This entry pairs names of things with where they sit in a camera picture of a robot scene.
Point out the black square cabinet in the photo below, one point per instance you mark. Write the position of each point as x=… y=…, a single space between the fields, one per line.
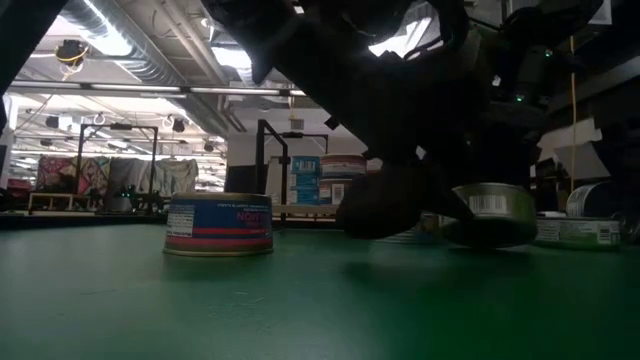
x=240 y=185

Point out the red label seafood can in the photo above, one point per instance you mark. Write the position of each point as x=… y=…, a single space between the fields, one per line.
x=374 y=165

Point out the grey draped cloth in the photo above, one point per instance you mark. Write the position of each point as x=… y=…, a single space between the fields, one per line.
x=172 y=177

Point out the black yellow ceiling reel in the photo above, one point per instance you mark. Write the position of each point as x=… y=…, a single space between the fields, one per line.
x=71 y=51

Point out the silver ribbed air duct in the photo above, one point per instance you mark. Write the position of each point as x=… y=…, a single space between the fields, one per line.
x=145 y=62

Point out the wooden shelf with black frame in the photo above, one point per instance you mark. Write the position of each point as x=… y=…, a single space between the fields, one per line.
x=305 y=209

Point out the colourful patterned quilt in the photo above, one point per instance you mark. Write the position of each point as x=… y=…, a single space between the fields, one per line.
x=60 y=172

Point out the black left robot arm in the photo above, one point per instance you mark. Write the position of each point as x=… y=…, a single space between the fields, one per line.
x=310 y=60

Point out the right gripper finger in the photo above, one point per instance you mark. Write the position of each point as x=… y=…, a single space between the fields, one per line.
x=522 y=167

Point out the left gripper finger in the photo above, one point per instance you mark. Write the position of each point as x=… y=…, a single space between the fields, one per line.
x=447 y=209

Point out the black metal table frame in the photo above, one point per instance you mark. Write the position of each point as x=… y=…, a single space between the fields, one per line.
x=75 y=220

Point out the green table mat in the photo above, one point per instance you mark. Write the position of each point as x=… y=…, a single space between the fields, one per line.
x=250 y=310

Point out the long ceiling light bar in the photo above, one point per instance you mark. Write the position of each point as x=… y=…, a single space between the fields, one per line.
x=150 y=88

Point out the green label seafood can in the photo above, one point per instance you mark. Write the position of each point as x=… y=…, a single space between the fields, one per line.
x=575 y=232
x=500 y=215
x=595 y=200

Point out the low wooden bench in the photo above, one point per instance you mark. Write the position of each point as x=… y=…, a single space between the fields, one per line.
x=50 y=195

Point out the grey angled panel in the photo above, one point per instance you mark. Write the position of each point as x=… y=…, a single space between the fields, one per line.
x=582 y=162

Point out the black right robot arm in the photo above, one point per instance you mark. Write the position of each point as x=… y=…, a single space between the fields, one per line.
x=550 y=15

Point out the black background rack frame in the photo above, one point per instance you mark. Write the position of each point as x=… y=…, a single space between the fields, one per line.
x=120 y=126

